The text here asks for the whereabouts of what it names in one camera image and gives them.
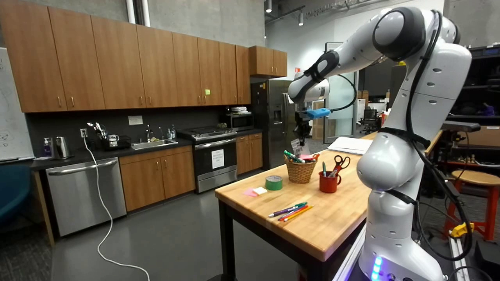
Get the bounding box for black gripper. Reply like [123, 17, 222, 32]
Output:
[295, 118, 311, 141]

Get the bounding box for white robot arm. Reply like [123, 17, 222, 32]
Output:
[304, 6, 472, 281]

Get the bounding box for woven wicker basket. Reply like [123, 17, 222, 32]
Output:
[286, 159, 315, 184]

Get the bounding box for stainless refrigerator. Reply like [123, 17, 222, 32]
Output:
[250, 79, 293, 166]

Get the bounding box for white paper sheet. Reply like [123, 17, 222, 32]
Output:
[328, 137, 372, 154]

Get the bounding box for red pen cup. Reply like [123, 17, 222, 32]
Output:
[318, 171, 342, 193]

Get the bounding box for yellow sticky note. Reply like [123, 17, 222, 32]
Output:
[253, 187, 267, 194]

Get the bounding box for pink sticky note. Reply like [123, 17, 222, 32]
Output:
[245, 190, 259, 198]

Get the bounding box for stainless oven range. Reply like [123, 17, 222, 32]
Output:
[178, 124, 237, 193]

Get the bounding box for markers on table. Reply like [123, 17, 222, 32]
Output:
[268, 201, 309, 221]

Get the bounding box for kitchen sink with faucet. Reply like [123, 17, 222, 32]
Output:
[131, 124, 178, 149]

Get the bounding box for lower wooden cabinets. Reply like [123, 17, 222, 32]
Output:
[118, 132, 262, 210]

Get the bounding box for wooden cabinets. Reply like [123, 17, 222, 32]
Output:
[1, 0, 287, 112]
[118, 132, 262, 210]

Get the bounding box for orange stool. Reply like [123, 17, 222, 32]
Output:
[448, 166, 500, 243]

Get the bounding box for stainless dishwasher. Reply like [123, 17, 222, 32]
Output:
[45, 157, 126, 235]

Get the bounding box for upper wooden cabinets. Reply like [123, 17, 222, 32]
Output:
[1, 0, 287, 112]

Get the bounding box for red handled scissors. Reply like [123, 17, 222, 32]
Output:
[333, 154, 350, 176]

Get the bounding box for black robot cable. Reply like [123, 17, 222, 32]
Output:
[383, 9, 476, 262]

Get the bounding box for white power cord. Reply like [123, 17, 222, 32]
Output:
[78, 126, 153, 281]

